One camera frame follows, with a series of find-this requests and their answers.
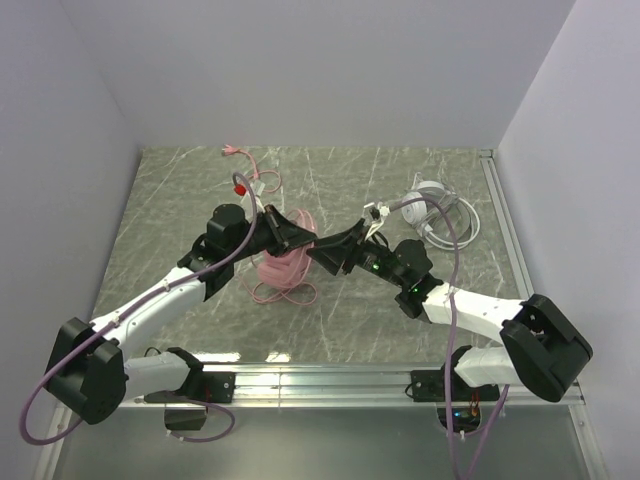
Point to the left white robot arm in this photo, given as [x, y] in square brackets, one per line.
[205, 269]

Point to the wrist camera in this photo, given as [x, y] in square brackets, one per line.
[378, 213]
[250, 190]

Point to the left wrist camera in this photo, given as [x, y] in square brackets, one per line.
[250, 190]

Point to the white headset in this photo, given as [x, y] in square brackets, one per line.
[426, 219]

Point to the front aluminium rail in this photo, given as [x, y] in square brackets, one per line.
[320, 385]

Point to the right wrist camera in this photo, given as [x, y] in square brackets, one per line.
[378, 213]

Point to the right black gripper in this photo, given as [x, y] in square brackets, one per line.
[353, 248]

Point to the pink headset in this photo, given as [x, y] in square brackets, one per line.
[280, 278]

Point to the right side aluminium rail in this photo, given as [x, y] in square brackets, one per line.
[514, 251]

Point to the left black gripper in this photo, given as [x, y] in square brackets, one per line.
[272, 227]

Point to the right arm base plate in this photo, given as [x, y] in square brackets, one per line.
[428, 386]

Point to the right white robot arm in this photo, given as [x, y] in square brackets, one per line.
[536, 345]

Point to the aluminium rail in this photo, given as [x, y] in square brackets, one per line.
[320, 385]
[514, 251]

